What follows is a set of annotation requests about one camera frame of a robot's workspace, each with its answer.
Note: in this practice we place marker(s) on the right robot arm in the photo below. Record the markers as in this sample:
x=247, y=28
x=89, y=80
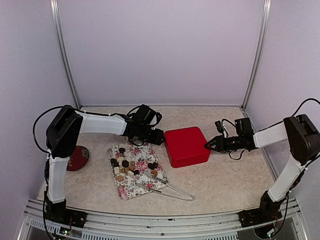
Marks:
x=297, y=142

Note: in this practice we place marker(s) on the left aluminium frame post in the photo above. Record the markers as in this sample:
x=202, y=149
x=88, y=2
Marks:
x=54, y=6

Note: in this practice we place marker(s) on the aluminium frame post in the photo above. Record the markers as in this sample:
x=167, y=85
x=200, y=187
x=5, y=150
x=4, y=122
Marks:
x=258, y=53
x=54, y=6

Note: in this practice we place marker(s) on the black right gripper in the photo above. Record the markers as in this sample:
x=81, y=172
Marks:
x=219, y=144

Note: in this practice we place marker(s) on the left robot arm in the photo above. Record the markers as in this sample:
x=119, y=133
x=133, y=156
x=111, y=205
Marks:
x=61, y=140

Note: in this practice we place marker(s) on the aluminium front rail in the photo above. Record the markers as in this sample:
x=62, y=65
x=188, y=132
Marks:
x=113, y=226

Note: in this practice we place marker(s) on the floral rectangular tray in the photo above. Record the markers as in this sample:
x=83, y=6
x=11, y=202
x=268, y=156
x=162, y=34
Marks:
x=128, y=168

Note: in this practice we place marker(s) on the red floral vase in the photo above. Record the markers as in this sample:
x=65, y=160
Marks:
x=79, y=159

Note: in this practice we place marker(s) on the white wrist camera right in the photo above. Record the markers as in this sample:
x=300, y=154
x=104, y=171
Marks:
x=221, y=128

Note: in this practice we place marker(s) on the metal tongs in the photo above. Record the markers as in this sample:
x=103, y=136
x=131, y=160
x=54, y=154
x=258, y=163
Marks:
x=183, y=195

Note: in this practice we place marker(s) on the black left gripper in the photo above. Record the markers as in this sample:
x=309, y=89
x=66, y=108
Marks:
x=157, y=139

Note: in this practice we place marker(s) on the right aluminium frame post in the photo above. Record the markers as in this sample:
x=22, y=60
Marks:
x=258, y=53

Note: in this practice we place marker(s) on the dark round fluted chocolate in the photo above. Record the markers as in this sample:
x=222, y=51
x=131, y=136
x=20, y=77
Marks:
x=122, y=150

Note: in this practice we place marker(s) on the caramel ridged oval chocolate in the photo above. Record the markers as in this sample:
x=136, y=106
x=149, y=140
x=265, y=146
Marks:
x=154, y=172

